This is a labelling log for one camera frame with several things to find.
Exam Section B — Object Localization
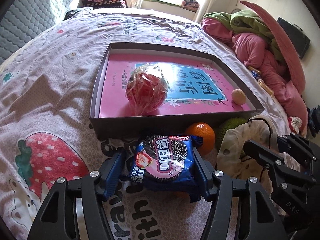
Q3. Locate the blue Oreo cookie packet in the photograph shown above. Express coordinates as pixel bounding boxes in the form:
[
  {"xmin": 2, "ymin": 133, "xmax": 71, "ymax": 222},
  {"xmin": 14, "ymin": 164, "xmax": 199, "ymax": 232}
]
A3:
[{"xmin": 129, "ymin": 135, "xmax": 203, "ymax": 193}]

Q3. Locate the grey quilted headboard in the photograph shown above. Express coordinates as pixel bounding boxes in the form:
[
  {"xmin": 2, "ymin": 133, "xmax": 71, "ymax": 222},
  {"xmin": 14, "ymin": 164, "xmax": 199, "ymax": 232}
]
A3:
[{"xmin": 1, "ymin": 0, "xmax": 80, "ymax": 63}]

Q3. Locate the black flat television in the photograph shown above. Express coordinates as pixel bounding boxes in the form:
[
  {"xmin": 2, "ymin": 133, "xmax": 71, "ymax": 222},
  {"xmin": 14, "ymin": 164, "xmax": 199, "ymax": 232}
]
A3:
[{"xmin": 277, "ymin": 17, "xmax": 310, "ymax": 59}]

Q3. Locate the pink Chinese children's book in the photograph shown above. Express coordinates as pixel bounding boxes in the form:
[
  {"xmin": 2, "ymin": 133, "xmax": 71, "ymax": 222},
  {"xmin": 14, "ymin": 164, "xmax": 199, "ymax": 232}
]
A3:
[{"xmin": 99, "ymin": 54, "xmax": 253, "ymax": 118}]

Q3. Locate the pink long pillow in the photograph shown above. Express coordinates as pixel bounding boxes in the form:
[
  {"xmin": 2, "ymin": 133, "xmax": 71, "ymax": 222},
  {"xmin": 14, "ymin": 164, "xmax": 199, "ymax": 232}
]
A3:
[{"xmin": 240, "ymin": 1, "xmax": 306, "ymax": 94}]

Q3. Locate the red white scrunchie cloth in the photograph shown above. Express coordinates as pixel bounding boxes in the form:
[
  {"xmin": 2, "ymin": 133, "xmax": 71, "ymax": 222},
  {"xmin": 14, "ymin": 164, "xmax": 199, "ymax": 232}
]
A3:
[{"xmin": 287, "ymin": 116, "xmax": 303, "ymax": 134}]

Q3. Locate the pink strawberry print bedsheet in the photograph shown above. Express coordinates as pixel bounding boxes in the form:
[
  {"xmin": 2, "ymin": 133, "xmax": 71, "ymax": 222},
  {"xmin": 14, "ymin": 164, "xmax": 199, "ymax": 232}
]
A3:
[{"xmin": 1, "ymin": 8, "xmax": 290, "ymax": 239}]

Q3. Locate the patterned bag on windowsill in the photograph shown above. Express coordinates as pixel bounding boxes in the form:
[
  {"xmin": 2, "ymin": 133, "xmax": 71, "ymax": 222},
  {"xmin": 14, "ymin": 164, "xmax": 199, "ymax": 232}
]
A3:
[{"xmin": 181, "ymin": 0, "xmax": 200, "ymax": 12}]

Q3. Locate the green knitted ring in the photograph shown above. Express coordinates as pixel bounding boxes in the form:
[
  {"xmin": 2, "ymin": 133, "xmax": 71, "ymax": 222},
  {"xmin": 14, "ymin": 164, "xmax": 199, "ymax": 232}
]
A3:
[{"xmin": 215, "ymin": 116, "xmax": 249, "ymax": 151}]

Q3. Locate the beige walnut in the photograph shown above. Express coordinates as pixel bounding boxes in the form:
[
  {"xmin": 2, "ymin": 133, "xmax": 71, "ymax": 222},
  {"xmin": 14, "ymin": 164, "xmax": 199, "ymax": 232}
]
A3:
[{"xmin": 232, "ymin": 89, "xmax": 246, "ymax": 105}]

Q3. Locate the pink crumpled duvet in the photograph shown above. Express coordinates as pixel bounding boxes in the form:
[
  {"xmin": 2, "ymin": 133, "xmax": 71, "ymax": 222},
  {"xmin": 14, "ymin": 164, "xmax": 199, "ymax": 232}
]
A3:
[{"xmin": 201, "ymin": 18, "xmax": 308, "ymax": 135}]

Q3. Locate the clear plastic bag with toy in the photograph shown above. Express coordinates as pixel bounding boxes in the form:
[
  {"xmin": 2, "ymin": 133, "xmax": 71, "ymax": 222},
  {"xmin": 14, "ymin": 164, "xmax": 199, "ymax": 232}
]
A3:
[{"xmin": 216, "ymin": 117, "xmax": 301, "ymax": 215}]

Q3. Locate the yellow snack packet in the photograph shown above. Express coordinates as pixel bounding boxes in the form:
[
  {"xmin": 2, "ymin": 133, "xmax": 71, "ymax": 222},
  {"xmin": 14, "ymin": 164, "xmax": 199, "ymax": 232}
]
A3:
[{"xmin": 258, "ymin": 79, "xmax": 274, "ymax": 96}]

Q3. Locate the green blanket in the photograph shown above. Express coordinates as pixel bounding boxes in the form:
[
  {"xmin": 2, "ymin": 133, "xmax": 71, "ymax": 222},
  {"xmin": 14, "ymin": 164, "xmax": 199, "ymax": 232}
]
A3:
[{"xmin": 201, "ymin": 10, "xmax": 285, "ymax": 63}]

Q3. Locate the dark cardboard box tray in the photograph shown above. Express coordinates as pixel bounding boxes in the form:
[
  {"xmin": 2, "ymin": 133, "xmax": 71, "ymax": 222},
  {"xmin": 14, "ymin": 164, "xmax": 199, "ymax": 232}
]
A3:
[{"xmin": 89, "ymin": 43, "xmax": 264, "ymax": 140}]

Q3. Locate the orange tangerine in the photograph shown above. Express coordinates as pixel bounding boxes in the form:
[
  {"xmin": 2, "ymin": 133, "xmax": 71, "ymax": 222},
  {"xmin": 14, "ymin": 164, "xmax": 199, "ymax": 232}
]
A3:
[{"xmin": 185, "ymin": 122, "xmax": 215, "ymax": 156}]

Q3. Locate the plastic-wrapped red ball snack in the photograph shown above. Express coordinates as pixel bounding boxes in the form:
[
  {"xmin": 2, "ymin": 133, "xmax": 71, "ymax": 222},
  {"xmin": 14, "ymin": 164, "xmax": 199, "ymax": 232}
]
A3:
[{"xmin": 126, "ymin": 63, "xmax": 168, "ymax": 116}]

